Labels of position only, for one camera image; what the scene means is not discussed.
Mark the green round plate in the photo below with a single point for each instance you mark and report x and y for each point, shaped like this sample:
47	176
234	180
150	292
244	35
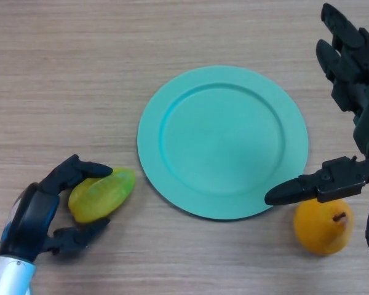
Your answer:
221	138

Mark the orange pear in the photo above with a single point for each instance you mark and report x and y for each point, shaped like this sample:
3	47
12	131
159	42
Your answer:
318	227

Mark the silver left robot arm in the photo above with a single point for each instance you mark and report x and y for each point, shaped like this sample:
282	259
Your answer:
9	276

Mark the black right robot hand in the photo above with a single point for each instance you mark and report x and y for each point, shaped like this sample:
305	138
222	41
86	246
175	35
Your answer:
353	73

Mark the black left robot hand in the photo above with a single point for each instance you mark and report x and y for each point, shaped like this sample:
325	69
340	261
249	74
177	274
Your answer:
30	221

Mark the yellow green starfruit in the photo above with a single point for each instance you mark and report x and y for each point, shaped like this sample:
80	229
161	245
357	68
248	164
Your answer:
101	199

